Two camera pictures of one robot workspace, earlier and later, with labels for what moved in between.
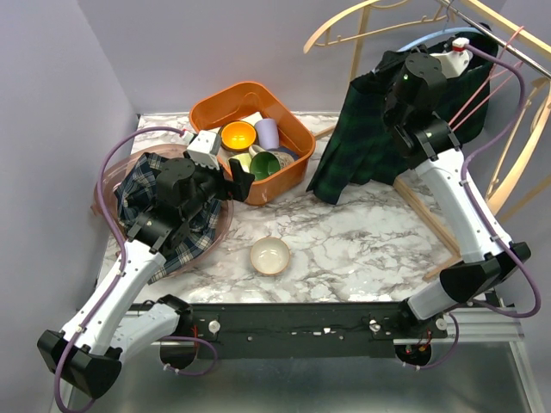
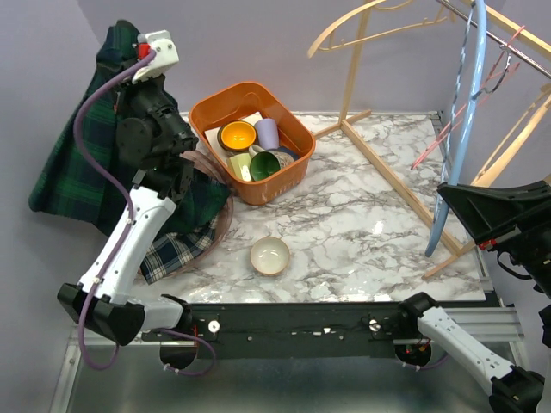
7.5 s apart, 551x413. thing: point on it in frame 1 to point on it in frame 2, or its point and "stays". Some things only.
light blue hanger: (436, 36) to (452, 173)
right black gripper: (390, 61) to (493, 213)
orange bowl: (238, 136) stays
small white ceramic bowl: (269, 255) stays
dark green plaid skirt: (356, 144) to (71, 187)
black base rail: (306, 330) stays
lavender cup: (268, 133) stays
